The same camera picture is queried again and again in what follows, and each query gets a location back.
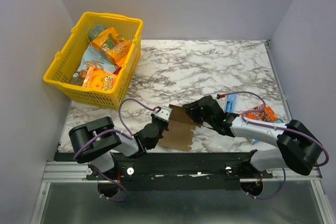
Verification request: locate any orange sponge daddy package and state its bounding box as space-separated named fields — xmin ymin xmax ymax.
xmin=82 ymin=67 xmax=118 ymax=92

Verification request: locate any light blue snack bag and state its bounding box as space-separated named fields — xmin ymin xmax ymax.
xmin=77 ymin=46 xmax=119 ymax=78

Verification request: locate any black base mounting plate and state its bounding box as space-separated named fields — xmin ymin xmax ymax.
xmin=86 ymin=152 xmax=274 ymax=191

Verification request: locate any teal white small packet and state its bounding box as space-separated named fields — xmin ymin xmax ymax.
xmin=272 ymin=118 xmax=284 ymax=124

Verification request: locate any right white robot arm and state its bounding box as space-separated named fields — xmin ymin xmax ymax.
xmin=182 ymin=95 xmax=324 ymax=178

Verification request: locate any yellow plastic basket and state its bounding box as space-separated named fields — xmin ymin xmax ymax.
xmin=43 ymin=12 xmax=143 ymax=110

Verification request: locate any orange gummy candy bag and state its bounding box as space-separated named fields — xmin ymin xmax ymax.
xmin=90 ymin=27 xmax=132 ymax=68

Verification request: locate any orange snack box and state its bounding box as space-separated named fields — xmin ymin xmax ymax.
xmin=245 ymin=104 xmax=278 ymax=122

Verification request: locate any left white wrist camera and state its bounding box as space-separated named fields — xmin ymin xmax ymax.
xmin=152 ymin=106 xmax=172 ymax=122

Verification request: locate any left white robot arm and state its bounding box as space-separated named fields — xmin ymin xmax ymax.
xmin=69 ymin=115 xmax=169 ymax=179

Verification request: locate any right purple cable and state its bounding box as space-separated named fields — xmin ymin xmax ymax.
xmin=215 ymin=91 xmax=330 ymax=167

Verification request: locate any blue rectangular pack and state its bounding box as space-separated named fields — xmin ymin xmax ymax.
xmin=224 ymin=94 xmax=237 ymax=113

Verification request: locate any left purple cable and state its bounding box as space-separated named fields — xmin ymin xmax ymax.
xmin=72 ymin=98 xmax=161 ymax=163

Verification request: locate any purple cable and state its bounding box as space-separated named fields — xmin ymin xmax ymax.
xmin=215 ymin=91 xmax=330 ymax=167
xmin=72 ymin=98 xmax=161 ymax=163

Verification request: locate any green round scouring pad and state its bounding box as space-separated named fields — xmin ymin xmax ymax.
xmin=87 ymin=25 xmax=108 ymax=42

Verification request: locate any brown cardboard paper box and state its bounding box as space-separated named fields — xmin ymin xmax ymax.
xmin=158 ymin=104 xmax=201 ymax=152

